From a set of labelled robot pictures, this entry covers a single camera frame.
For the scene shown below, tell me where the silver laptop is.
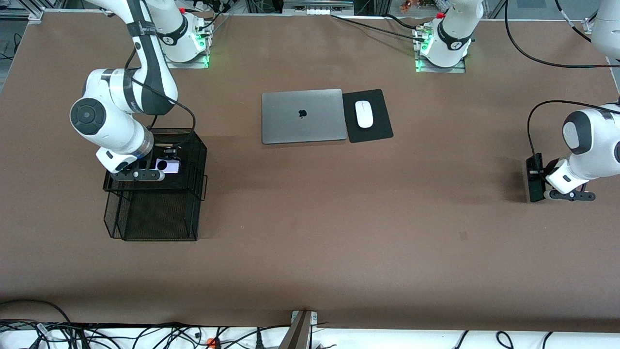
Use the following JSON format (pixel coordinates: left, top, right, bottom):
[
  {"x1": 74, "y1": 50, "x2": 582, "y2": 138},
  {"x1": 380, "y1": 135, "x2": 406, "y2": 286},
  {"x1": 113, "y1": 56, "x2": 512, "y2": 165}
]
[{"x1": 262, "y1": 88, "x2": 348, "y2": 145}]

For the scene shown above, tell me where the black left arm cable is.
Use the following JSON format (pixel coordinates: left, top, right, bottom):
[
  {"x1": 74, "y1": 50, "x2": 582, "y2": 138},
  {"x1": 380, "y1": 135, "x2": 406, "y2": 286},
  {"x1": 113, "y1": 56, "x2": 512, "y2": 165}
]
[{"x1": 504, "y1": 0, "x2": 620, "y2": 160}]

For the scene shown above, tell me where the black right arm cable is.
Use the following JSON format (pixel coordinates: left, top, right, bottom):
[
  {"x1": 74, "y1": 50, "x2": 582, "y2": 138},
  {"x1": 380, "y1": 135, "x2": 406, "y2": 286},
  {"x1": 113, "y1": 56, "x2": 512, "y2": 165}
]
[{"x1": 124, "y1": 48, "x2": 197, "y2": 148}]

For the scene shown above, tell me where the black wire mesh organizer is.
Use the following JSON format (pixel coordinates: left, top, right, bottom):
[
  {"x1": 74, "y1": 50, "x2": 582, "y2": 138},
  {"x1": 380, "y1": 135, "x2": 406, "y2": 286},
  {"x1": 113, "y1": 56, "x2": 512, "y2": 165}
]
[{"x1": 103, "y1": 128, "x2": 209, "y2": 242}]

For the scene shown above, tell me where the white computer mouse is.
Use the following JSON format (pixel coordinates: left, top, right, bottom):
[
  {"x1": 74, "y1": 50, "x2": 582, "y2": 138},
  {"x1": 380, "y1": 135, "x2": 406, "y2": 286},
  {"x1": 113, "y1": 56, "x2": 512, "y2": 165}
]
[{"x1": 355, "y1": 100, "x2": 374, "y2": 129}]

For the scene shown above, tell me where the black mouse pad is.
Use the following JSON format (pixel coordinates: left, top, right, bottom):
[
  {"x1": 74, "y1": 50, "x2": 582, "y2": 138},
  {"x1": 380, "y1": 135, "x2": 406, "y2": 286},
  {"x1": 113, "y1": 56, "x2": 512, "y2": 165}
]
[{"x1": 342, "y1": 89, "x2": 394, "y2": 144}]

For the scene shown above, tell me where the white power strip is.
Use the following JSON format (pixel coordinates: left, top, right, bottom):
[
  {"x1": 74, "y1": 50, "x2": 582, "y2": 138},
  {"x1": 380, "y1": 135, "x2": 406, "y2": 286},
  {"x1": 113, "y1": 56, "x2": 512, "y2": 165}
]
[{"x1": 283, "y1": 0, "x2": 354, "y2": 15}]

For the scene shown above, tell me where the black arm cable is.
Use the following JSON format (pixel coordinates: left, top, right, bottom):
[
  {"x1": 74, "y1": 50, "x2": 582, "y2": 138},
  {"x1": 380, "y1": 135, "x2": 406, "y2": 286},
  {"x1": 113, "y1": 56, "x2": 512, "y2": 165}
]
[
  {"x1": 504, "y1": 0, "x2": 620, "y2": 160},
  {"x1": 124, "y1": 48, "x2": 197, "y2": 148}
]

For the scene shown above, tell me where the black slab smartphone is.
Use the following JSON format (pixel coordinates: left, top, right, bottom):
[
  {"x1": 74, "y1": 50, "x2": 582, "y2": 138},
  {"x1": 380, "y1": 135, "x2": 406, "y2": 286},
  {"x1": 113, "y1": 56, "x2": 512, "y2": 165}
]
[{"x1": 526, "y1": 154, "x2": 546, "y2": 204}]

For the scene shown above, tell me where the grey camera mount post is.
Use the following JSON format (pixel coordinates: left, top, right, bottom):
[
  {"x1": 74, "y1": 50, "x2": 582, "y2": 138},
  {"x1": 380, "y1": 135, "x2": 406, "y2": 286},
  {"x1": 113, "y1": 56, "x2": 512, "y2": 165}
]
[{"x1": 279, "y1": 310, "x2": 318, "y2": 349}]

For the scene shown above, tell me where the lavender flip phone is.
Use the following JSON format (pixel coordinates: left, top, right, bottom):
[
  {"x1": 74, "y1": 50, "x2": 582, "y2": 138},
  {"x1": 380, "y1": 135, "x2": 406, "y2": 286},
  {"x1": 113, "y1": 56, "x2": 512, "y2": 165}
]
[{"x1": 154, "y1": 159, "x2": 182, "y2": 175}]

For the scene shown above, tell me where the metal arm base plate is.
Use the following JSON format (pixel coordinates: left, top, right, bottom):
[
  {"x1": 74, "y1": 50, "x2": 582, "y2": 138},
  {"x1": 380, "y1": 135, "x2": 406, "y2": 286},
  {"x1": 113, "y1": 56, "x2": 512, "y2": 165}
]
[
  {"x1": 159, "y1": 48, "x2": 210, "y2": 69},
  {"x1": 415, "y1": 54, "x2": 466, "y2": 74}
]

